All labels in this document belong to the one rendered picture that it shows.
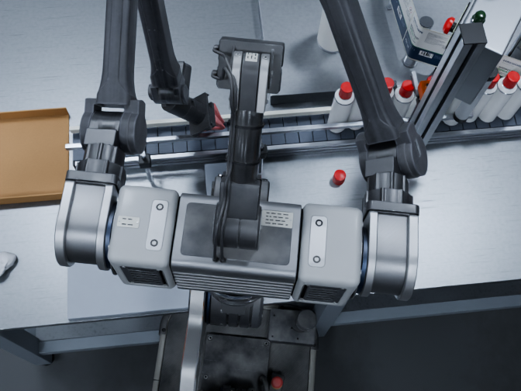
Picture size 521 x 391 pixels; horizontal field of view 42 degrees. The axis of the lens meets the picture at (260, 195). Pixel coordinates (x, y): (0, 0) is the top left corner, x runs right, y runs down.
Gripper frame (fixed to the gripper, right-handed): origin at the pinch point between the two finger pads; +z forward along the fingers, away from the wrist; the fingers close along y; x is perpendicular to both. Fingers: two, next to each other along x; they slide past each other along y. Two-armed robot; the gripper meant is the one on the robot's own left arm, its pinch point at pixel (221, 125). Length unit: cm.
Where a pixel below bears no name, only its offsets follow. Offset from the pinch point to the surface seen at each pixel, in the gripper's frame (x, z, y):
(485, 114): -55, 47, -3
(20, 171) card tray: 50, -27, -3
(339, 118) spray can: -26.1, 17.3, -2.8
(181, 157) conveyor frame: 13.0, -2.0, -5.3
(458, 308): -15, 105, -42
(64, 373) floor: 109, 33, -45
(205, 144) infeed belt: 7.2, 1.7, -2.4
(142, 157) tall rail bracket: 13.1, -16.8, -9.8
